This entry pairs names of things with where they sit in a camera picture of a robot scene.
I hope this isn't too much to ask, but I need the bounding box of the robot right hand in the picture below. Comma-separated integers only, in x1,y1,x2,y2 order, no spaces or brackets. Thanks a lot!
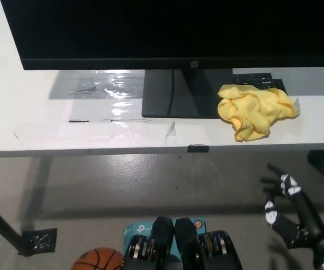
259,162,324,268

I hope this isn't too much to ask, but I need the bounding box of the yellow microfiber cloth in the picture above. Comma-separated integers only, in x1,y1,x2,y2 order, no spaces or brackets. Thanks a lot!
217,83,302,142

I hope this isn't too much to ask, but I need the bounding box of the robot left body block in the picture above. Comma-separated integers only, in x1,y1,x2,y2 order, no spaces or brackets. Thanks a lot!
121,215,176,270

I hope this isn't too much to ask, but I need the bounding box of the black HP monitor with stand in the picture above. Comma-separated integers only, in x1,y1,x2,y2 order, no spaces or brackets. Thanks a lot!
0,0,324,119

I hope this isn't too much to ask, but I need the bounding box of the black desk leg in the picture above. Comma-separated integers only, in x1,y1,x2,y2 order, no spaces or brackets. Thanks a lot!
0,193,25,254

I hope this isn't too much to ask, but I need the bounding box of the small black tape strip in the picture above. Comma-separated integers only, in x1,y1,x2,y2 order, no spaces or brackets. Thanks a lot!
187,143,210,154

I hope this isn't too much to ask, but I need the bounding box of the teal tp-link box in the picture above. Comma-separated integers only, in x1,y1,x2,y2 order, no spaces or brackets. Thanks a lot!
122,215,208,270

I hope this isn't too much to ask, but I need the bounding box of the curled clear tape scrap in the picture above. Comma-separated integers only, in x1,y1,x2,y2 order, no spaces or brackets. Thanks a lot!
164,121,177,139

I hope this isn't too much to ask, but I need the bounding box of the orange basketball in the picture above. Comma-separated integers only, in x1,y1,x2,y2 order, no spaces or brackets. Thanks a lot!
71,247,125,270

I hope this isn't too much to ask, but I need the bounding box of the clear plastic film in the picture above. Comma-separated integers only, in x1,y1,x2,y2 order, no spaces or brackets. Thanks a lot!
66,69,155,124

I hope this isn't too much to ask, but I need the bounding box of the black floor tape patch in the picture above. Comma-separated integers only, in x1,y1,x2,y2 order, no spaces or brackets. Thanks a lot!
20,227,58,257

